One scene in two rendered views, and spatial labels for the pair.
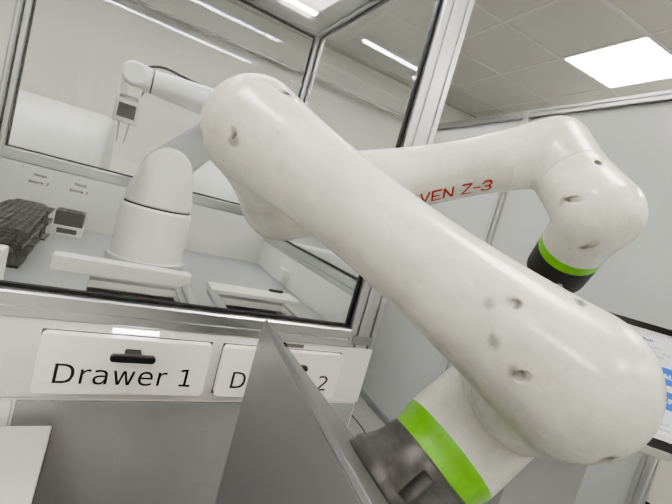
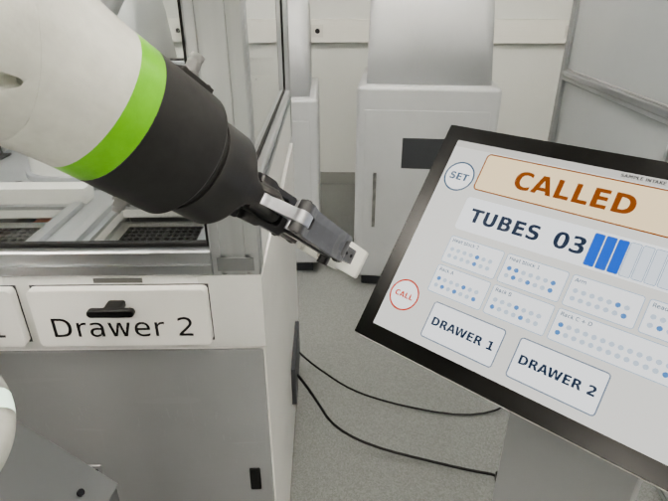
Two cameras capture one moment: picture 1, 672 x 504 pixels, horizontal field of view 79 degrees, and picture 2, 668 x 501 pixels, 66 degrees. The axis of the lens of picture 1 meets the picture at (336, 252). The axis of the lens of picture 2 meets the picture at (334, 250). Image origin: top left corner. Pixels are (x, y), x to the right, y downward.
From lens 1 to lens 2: 0.75 m
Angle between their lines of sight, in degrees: 34
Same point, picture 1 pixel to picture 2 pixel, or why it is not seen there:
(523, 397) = not seen: outside the picture
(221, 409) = (69, 358)
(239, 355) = (47, 299)
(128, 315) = not seen: outside the picture
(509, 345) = not seen: outside the picture
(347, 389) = (241, 331)
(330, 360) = (184, 296)
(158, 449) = (20, 398)
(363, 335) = (235, 256)
